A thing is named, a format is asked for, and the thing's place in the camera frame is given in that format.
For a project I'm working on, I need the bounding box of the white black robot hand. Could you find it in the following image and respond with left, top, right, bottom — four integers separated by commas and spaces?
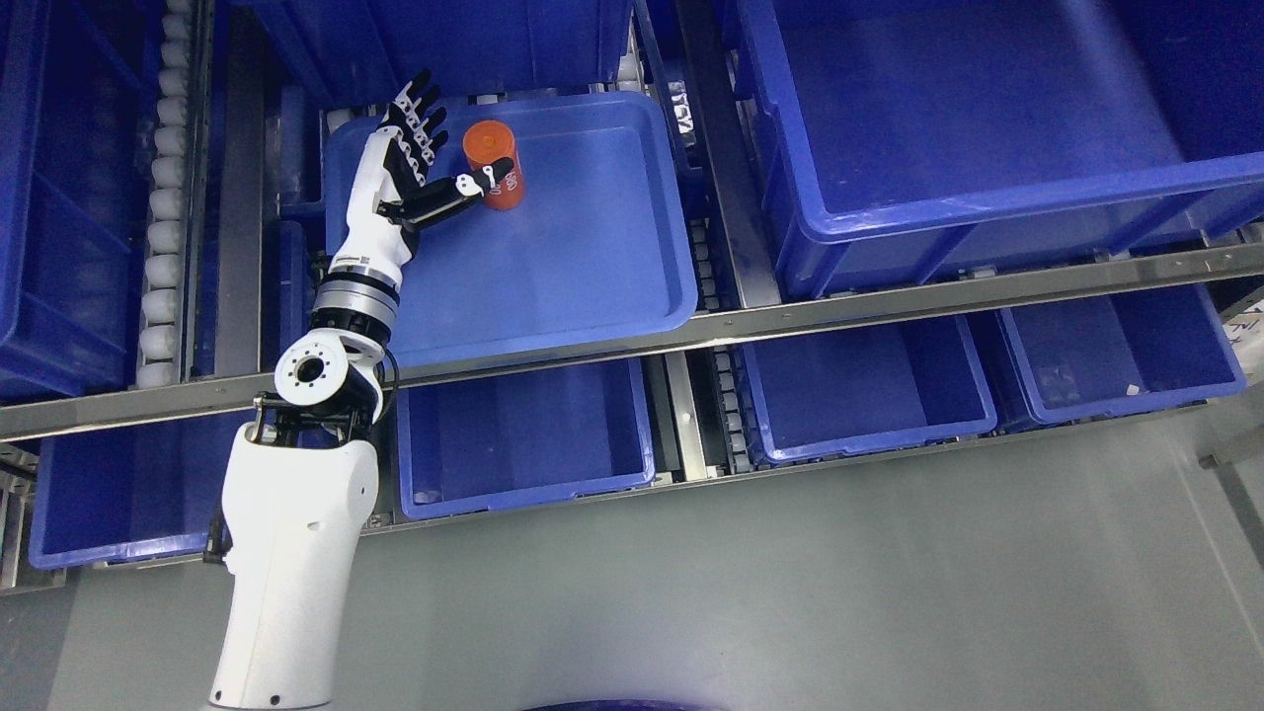
327, 68, 495, 288

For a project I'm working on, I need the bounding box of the orange cylindrical capacitor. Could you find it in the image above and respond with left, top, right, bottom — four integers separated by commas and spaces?
463, 118, 525, 211

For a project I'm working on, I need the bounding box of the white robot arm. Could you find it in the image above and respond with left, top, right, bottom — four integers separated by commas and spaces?
204, 258, 402, 710

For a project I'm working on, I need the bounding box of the blue bin top centre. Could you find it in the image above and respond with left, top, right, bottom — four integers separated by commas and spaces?
249, 1, 633, 109

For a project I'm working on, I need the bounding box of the shallow blue tray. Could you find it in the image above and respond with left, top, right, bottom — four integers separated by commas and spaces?
324, 92, 699, 372

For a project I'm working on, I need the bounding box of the blue bin lower middle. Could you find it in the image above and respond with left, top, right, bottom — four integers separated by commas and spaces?
396, 358, 656, 520

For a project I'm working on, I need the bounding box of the white roller track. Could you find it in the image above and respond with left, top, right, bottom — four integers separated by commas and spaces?
134, 1, 193, 390

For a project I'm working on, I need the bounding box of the blue bin lower left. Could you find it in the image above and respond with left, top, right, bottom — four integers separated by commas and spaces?
29, 411, 249, 571

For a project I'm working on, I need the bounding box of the blue bin upper left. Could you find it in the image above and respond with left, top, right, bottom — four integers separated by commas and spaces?
1, 1, 161, 402

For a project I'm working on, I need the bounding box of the blue bin lower right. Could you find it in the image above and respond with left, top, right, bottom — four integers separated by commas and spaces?
736, 316, 999, 466

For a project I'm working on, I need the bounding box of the large blue bin upper right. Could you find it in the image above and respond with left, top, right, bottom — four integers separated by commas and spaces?
715, 1, 1263, 301

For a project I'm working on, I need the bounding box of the blue bin far right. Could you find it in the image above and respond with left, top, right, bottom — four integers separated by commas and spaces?
972, 283, 1248, 431

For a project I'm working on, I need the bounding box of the steel shelf rail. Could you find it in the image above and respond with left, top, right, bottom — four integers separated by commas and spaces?
1, 242, 1263, 442

